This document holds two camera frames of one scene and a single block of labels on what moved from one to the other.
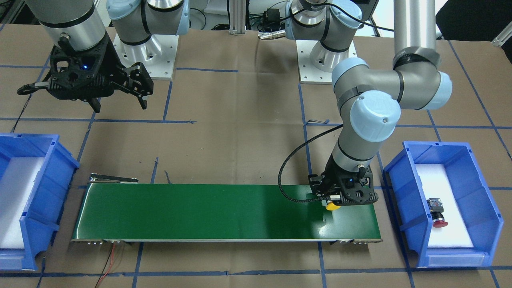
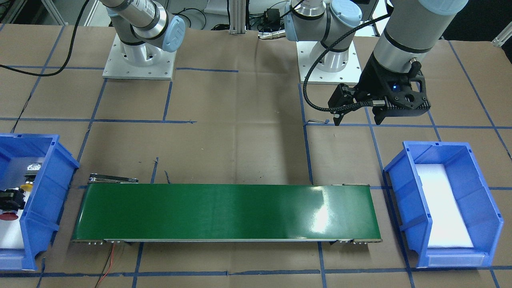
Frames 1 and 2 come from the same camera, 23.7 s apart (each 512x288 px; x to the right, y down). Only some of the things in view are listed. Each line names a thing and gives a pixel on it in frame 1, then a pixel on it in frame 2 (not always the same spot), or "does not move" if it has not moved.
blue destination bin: x=40 y=221 does not move
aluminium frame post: x=237 y=17 does not move
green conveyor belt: x=113 y=209 does not move
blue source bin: x=482 y=218 does not move
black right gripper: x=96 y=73 to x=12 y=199
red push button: x=435 y=206 to x=8 y=216
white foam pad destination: x=17 y=180 does not move
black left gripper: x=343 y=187 to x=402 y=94
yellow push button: x=332 y=207 to x=33 y=170
